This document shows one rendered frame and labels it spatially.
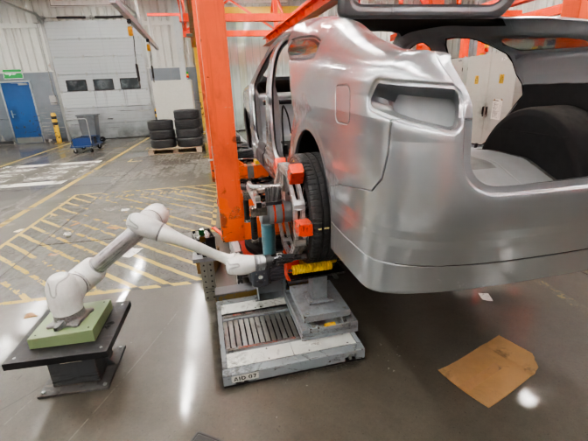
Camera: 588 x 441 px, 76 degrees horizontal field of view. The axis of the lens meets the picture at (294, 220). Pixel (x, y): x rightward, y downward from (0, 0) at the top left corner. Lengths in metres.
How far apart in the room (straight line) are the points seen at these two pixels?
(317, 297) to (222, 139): 1.19
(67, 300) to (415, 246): 1.81
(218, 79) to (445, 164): 1.63
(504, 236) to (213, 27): 1.94
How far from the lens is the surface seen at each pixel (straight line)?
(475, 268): 1.55
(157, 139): 10.69
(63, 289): 2.37
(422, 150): 1.29
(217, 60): 2.53
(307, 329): 2.39
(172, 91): 13.24
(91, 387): 2.55
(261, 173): 4.60
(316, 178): 2.00
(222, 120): 2.53
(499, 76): 6.77
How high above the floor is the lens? 1.54
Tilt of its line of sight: 20 degrees down
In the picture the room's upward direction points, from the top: 2 degrees counter-clockwise
